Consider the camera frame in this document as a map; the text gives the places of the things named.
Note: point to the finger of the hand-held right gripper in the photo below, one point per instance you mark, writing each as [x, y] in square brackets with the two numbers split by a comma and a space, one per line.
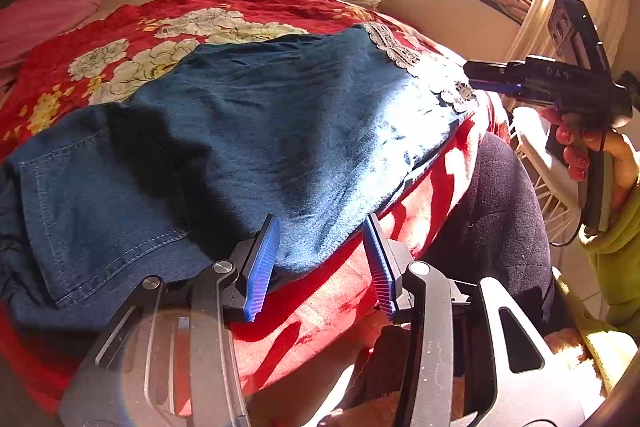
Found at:
[495, 86]
[487, 69]

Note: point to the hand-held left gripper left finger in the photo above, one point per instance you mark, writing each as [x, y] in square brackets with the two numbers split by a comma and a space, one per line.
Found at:
[262, 267]

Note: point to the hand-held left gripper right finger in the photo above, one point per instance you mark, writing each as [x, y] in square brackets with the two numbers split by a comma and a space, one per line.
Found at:
[377, 267]

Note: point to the blue denim pants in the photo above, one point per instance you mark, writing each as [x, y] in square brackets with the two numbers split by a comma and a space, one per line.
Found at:
[280, 117]

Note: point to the person's right forearm green sleeve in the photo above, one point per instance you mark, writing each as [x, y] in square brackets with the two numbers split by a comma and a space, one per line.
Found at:
[617, 257]

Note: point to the person's right hand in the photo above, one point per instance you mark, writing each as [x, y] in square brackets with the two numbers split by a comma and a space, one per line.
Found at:
[622, 157]

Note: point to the red floral blanket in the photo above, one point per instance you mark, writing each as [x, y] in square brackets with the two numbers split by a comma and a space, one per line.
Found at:
[310, 302]

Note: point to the white plastic basket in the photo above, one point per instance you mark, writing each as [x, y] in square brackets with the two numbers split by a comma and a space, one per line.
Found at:
[542, 187]

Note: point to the person's leg in dark trousers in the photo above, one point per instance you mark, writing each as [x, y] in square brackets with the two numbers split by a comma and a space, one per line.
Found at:
[495, 217]

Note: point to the pink blanket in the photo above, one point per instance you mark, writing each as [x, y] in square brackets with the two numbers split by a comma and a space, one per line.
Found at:
[45, 17]

